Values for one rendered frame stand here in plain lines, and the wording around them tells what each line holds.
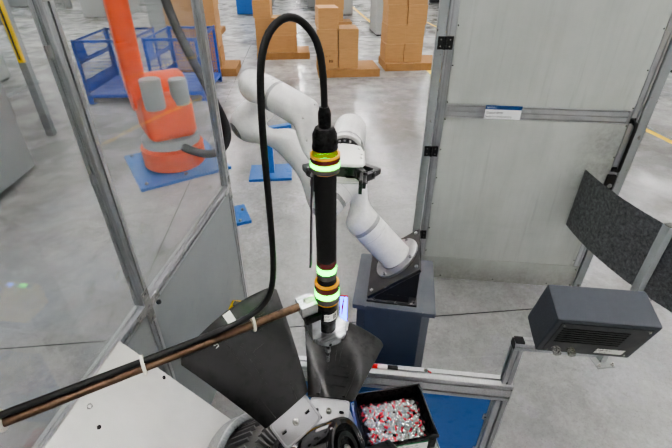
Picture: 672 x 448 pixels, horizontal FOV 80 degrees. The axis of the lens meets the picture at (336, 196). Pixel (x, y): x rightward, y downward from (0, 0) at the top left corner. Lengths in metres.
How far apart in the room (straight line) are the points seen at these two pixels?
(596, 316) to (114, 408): 1.15
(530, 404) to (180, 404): 1.98
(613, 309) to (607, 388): 1.57
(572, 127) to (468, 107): 0.60
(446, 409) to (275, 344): 0.91
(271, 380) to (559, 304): 0.79
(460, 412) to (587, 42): 1.88
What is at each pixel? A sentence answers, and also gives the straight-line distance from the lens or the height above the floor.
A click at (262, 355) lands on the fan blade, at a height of 1.37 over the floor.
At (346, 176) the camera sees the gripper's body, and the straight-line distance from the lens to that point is 0.88.
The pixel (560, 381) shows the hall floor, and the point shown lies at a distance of 2.78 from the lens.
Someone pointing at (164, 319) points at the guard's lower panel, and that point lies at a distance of 1.76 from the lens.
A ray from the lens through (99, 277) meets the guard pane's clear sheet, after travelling 1.40.
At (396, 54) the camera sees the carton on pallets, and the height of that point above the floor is 0.30.
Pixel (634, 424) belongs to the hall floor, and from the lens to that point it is 2.80.
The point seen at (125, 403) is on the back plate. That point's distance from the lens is 0.97.
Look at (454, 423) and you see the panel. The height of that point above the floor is 0.60.
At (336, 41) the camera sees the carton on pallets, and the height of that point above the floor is 0.65.
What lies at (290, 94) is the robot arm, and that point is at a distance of 1.11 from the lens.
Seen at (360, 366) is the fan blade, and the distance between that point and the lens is 1.08.
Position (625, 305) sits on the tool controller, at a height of 1.24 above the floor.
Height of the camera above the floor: 2.05
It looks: 31 degrees down
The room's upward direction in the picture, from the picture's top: straight up
